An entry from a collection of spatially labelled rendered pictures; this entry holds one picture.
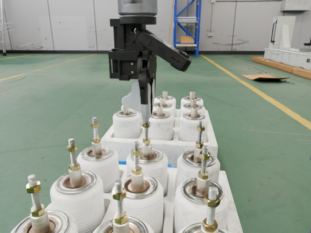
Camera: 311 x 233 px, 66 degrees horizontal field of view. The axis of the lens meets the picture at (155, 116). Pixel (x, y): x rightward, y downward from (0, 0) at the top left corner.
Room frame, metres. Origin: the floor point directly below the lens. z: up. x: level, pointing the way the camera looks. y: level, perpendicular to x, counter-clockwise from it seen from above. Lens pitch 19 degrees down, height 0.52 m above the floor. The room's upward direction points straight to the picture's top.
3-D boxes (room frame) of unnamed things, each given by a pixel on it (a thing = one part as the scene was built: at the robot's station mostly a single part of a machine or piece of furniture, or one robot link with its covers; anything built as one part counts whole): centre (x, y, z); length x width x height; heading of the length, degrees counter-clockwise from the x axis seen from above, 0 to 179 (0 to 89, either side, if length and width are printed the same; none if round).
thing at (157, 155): (0.50, 0.02, 0.25); 0.08 x 0.08 x 0.01
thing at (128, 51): (0.50, 0.04, 0.49); 0.09 x 0.08 x 0.12; 78
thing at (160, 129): (0.79, -0.01, 0.16); 0.10 x 0.10 x 0.18
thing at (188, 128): (0.78, -0.13, 0.16); 0.10 x 0.10 x 0.18
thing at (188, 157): (0.48, -0.10, 0.25); 0.08 x 0.08 x 0.01
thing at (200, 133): (0.48, -0.10, 0.31); 0.01 x 0.01 x 0.08
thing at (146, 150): (0.50, 0.02, 0.26); 0.02 x 0.02 x 0.03
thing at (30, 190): (0.28, 0.16, 0.32); 0.02 x 0.02 x 0.01; 59
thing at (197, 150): (0.48, -0.10, 0.26); 0.02 x 0.02 x 0.03
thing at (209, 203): (0.25, -0.07, 0.32); 0.02 x 0.02 x 0.01; 44
